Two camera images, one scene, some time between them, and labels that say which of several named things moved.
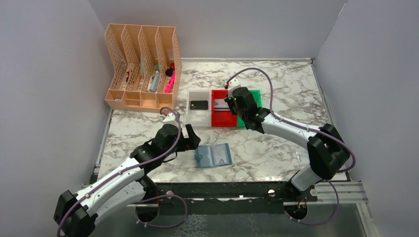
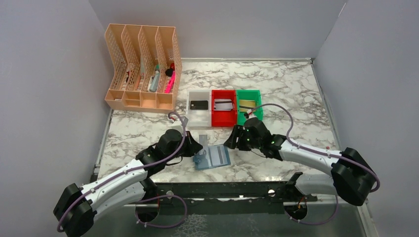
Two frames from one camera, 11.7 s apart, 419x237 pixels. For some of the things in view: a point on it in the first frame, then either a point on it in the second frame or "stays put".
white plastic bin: [198, 118] stays put
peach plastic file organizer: [147, 67] stays put
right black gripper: [231, 104] -> [236, 138]
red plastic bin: [222, 118] stays put
